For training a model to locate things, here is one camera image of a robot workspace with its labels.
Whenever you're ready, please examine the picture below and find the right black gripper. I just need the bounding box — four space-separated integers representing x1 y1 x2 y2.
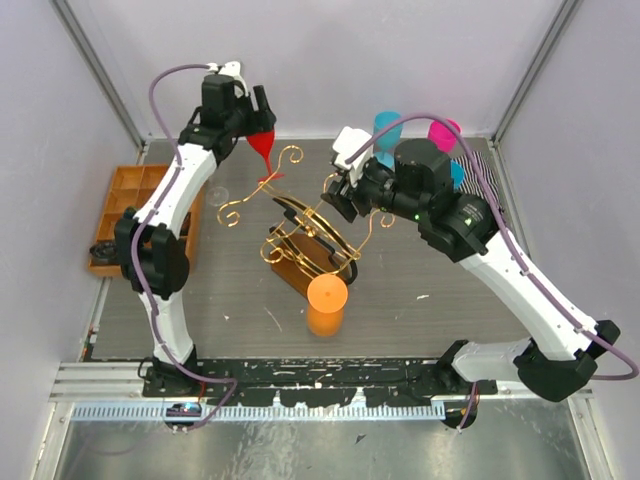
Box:
320 155 426 223

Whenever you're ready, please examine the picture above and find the red wine glass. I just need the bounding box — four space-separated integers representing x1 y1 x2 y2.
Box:
246 130 284 183

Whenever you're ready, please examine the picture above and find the blue wine glass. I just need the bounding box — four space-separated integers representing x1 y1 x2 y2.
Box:
373 111 403 170
450 160 465 190

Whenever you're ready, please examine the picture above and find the pink wine glass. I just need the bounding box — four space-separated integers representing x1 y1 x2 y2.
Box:
427 121 457 153

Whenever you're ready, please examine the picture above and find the clear champagne flute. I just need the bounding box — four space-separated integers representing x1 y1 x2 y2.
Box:
206 186 229 207

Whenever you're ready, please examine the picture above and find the orange wine glass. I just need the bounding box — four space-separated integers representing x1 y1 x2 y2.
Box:
306 274 349 337

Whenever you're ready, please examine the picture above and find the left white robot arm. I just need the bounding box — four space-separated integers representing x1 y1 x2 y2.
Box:
114 61 276 396

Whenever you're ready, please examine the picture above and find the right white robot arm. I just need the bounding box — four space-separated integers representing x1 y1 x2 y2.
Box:
321 128 620 402

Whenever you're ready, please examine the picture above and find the striped black white cloth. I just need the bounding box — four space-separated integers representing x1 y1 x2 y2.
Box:
451 151 507 222

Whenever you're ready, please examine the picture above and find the wooden compartment tray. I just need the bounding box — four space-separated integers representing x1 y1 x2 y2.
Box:
94 164 205 268

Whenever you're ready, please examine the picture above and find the dark patterned rolled cloth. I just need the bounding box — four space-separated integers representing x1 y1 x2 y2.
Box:
89 240 118 265

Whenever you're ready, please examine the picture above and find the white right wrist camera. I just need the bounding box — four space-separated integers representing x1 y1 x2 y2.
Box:
331 126 373 187

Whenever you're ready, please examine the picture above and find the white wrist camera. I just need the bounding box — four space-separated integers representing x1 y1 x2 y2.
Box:
331 126 373 187
206 60 249 98

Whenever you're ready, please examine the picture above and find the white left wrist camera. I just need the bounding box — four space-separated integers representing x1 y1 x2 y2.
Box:
206 60 249 98

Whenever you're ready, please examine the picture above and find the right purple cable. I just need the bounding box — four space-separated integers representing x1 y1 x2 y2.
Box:
347 111 640 431

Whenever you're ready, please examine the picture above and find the gold wire glass rack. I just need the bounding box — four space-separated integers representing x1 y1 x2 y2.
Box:
216 144 396 295

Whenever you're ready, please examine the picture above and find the black mounting base plate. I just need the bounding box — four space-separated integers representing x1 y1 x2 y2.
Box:
137 357 473 408

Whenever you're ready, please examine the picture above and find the grey slotted cable duct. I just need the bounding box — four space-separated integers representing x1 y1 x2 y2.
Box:
70 401 446 423

